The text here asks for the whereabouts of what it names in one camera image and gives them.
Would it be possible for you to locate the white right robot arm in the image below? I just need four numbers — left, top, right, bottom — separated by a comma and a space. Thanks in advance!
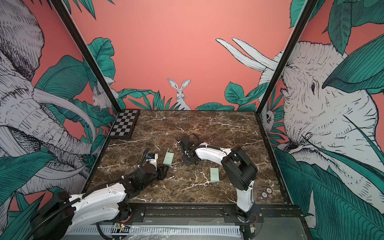
178, 135, 258, 214

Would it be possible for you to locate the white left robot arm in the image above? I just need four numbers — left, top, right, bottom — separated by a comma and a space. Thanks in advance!
25, 154, 169, 240

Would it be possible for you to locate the black white checkerboard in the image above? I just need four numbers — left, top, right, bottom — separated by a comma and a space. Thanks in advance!
109, 109, 140, 140

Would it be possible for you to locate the white slotted cable duct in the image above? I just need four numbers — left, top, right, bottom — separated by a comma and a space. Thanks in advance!
64, 224, 242, 238

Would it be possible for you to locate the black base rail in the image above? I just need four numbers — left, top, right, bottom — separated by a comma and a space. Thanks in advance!
129, 203, 303, 224

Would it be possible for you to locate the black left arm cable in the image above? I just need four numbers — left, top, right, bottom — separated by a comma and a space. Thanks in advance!
25, 147, 151, 240

